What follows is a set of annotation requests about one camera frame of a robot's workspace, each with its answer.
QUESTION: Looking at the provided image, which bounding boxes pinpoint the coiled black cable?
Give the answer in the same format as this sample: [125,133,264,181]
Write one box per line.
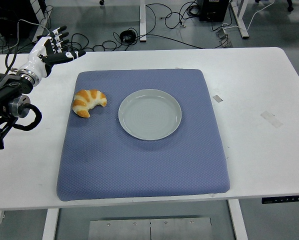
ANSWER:
[119,29,137,43]

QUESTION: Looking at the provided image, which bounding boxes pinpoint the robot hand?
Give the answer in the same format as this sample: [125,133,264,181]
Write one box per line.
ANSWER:
[18,25,87,80]

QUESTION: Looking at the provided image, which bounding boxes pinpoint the grey round plate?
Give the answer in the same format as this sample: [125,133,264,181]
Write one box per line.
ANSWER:
[118,89,183,141]

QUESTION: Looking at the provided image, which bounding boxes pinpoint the white table leg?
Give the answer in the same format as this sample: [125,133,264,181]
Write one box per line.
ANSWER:
[41,208,60,240]
[227,199,249,240]

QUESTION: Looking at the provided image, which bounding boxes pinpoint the long black floor cable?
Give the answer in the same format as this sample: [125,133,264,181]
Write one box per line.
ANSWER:
[136,33,205,50]

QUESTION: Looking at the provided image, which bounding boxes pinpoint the croissant bread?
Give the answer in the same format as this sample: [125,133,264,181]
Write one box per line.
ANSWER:
[72,89,108,119]

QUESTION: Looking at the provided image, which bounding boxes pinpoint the black table control panel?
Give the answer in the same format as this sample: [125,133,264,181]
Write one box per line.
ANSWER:
[261,194,299,205]

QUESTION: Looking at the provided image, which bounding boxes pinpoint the black computer case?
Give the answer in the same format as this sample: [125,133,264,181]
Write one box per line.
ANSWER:
[198,0,230,22]

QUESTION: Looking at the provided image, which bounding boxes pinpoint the large clear tape piece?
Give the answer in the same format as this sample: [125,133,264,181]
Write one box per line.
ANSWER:
[260,110,284,129]

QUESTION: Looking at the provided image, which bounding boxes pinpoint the white desk leg with foot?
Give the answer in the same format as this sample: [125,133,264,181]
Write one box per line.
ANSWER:
[230,0,250,39]

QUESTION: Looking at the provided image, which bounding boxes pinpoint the blue quilted mat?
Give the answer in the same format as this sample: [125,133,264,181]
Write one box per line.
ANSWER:
[56,68,231,202]

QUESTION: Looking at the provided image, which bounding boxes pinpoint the thin white floor cable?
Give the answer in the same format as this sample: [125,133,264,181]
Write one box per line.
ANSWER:
[0,19,55,55]

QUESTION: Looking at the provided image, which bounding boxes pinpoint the looped black floor cable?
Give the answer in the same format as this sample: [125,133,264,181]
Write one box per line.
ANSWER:
[164,0,202,30]

